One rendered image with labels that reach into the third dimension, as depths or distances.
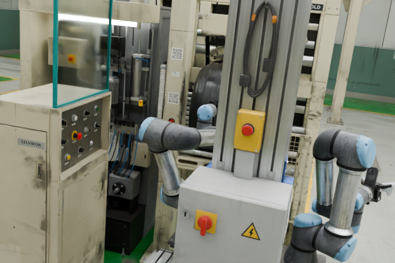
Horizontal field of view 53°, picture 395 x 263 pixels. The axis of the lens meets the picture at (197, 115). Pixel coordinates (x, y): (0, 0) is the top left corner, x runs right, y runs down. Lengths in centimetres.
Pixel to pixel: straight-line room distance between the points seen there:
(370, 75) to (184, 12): 956
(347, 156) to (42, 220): 150
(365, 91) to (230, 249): 1067
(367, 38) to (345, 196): 1018
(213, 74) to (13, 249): 148
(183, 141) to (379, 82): 1040
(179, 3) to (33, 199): 140
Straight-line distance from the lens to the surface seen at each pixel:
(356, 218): 192
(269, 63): 131
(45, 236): 228
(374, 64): 1175
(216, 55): 292
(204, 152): 257
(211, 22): 278
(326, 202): 192
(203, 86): 240
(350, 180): 170
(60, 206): 218
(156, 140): 167
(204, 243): 134
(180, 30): 256
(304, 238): 185
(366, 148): 164
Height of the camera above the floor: 175
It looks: 14 degrees down
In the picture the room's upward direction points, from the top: 6 degrees clockwise
